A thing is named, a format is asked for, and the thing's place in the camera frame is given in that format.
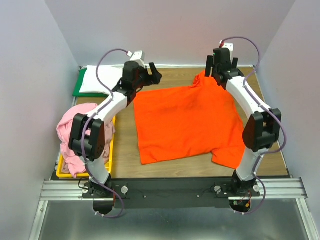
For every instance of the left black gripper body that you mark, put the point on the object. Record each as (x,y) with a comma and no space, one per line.
(138,83)

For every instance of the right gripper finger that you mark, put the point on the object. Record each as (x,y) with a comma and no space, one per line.
(234,64)
(209,66)

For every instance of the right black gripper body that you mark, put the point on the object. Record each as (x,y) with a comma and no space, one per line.
(215,71)

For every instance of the orange t-shirt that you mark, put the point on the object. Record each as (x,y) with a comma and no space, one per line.
(187,121)

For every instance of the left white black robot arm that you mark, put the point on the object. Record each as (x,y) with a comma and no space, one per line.
(87,135)

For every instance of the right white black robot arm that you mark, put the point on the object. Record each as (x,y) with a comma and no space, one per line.
(262,129)

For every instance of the white folded t-shirt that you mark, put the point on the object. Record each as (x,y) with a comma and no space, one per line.
(109,76)

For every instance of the mauve crumpled t-shirt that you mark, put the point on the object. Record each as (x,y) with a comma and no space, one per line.
(109,130)

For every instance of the green folded t-shirt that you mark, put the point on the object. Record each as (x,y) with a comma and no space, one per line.
(78,85)

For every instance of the pink crumpled t-shirt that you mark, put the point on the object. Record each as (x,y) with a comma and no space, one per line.
(73,164)

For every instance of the yellow plastic bin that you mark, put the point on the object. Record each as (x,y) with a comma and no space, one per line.
(108,165)

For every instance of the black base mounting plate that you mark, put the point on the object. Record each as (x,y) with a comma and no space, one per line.
(172,193)

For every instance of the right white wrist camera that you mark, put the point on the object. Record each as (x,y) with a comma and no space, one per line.
(229,46)

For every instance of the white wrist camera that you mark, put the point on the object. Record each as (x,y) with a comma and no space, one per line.
(137,56)
(229,46)

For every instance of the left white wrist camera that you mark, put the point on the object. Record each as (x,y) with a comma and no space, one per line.
(137,56)

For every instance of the aluminium frame rail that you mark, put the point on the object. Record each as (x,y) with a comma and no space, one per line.
(63,214)

